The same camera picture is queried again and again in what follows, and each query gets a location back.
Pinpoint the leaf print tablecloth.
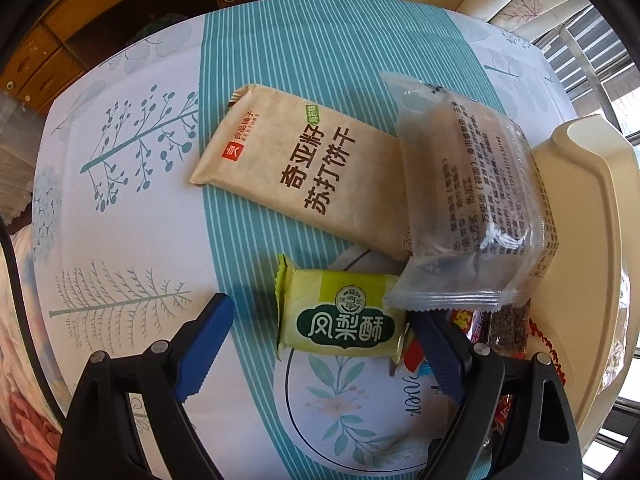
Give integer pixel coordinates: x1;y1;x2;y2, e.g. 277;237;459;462
31;0;621;480

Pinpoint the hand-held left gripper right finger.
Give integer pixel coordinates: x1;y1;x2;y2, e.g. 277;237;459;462
410;310;583;480

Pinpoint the wooden desk with drawers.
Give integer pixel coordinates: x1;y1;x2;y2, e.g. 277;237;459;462
0;0;351;106

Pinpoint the white leaf print curtain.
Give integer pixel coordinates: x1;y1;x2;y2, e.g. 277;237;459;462
345;0;591;41

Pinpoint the red orange snack packet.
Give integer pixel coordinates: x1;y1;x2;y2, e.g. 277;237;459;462
447;308;493;343

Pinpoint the clear packet with grey cake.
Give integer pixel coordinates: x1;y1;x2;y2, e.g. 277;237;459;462
380;71;558;311

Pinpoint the clear dark seed snack packet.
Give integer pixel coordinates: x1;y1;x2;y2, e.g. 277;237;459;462
487;300;568;386

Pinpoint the green pineapple cake packet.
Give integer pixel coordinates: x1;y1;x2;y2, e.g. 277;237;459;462
275;254;411;363

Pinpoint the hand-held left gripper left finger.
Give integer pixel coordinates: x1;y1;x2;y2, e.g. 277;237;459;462
59;292;236;480

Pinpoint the white lace cover cloth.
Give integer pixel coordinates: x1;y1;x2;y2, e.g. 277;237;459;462
0;90;56;221

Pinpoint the floral blanket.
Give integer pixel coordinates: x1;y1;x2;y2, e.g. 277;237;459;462
0;225;68;480

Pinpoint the black cable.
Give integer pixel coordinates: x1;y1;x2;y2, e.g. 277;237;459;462
0;227;68;418

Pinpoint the tan cracker packet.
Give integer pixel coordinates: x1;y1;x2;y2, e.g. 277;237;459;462
189;83;418;261

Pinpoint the cream plastic basket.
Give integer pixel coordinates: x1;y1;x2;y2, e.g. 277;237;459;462
530;114;640;426

